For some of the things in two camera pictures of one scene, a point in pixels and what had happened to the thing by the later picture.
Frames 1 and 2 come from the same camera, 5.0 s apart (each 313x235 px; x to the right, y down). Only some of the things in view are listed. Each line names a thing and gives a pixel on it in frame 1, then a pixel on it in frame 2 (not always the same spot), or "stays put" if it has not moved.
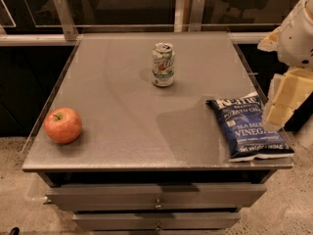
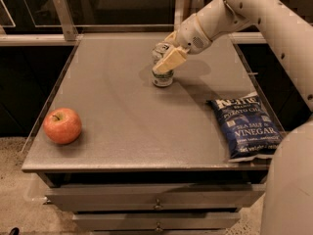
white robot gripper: [297, 39] to [191, 36]
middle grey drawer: [157, 221] stays put
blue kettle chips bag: [243, 118] stays put
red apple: [63, 125] stays put
